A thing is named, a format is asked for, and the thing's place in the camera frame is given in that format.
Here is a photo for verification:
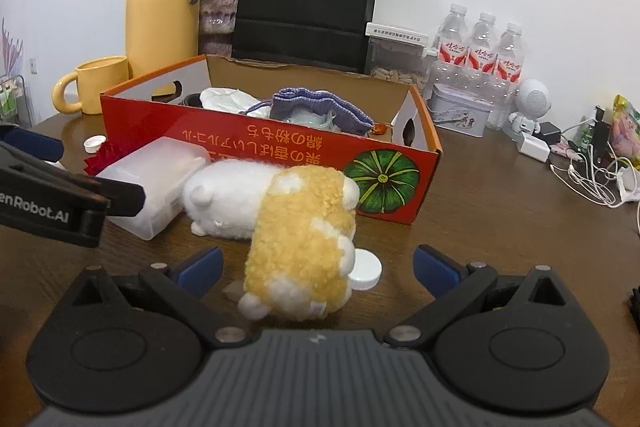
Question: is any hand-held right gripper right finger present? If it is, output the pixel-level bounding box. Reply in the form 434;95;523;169
387;245;571;348

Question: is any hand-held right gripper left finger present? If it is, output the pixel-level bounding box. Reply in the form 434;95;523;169
67;248;248;348

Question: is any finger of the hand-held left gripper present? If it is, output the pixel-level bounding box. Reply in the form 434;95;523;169
0;123;96;188
65;172;147;218

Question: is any translucent plastic box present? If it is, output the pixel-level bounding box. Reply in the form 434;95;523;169
95;136;212;240

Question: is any white round cap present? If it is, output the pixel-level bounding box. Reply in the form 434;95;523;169
347;248;383;292

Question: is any white and tan plush toy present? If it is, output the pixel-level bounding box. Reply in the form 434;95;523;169
181;158;361;323

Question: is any red cardboard box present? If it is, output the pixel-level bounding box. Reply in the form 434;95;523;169
100;53;443;226

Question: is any purple knitted drawstring pouch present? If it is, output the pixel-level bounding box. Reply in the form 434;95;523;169
270;87;375;138

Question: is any yellow mug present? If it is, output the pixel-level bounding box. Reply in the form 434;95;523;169
52;56;132;115

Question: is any white charger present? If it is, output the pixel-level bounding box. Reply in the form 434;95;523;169
516;132;551;164

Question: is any decorated tin box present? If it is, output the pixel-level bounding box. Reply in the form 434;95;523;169
430;83;493;138

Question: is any yellow thermos jug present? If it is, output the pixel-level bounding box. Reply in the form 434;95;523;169
125;0;213;96

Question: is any white robot toy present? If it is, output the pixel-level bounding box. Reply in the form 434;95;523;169
502;78;552;140

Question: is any shrink-wrapped water bottle pack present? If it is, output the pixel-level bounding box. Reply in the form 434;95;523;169
427;59;521;130

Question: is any small green bottle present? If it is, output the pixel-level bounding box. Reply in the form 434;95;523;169
577;107;606;152

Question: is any pink textured vase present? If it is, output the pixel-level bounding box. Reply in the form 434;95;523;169
197;0;244;58

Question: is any clear seed container white lid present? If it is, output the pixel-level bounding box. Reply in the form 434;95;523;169
365;23;431;90

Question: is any water bottle red label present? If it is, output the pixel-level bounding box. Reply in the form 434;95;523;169
436;3;471;65
467;12;499;72
495;23;525;80

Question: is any yellow and pink snack bag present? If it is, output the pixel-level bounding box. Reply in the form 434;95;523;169
610;94;640;168

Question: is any wire rack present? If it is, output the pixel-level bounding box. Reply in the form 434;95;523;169
0;76;33;128

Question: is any purple wall sticker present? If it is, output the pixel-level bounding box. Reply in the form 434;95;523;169
0;17;25;80

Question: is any tangle of white cables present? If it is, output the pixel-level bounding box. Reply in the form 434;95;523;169
547;142;640;208

